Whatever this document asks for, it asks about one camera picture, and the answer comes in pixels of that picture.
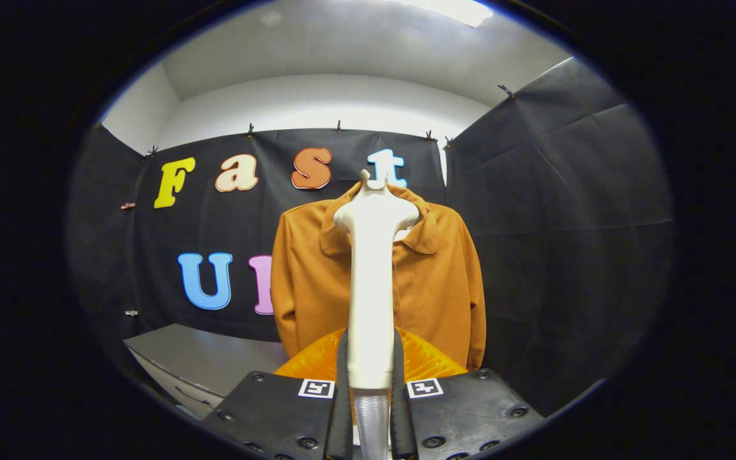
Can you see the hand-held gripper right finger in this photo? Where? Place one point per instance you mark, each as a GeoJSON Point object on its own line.
{"type": "Point", "coordinates": [398, 409]}

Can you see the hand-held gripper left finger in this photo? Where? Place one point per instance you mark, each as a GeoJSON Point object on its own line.
{"type": "Point", "coordinates": [343, 409]}

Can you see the white garment steamer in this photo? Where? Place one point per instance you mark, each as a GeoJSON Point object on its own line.
{"type": "Point", "coordinates": [371, 287]}

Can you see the orange button shirt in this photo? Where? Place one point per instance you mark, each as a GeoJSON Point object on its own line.
{"type": "Point", "coordinates": [438, 287]}

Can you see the grey cabinet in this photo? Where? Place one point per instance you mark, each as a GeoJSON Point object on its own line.
{"type": "Point", "coordinates": [202, 358]}

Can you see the white mannequin torso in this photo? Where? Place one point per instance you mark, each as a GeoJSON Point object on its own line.
{"type": "Point", "coordinates": [368, 181]}

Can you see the row of black clips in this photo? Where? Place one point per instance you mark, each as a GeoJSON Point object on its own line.
{"type": "Point", "coordinates": [338, 126]}

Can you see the long ceiling light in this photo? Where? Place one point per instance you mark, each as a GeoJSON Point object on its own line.
{"type": "Point", "coordinates": [454, 9]}

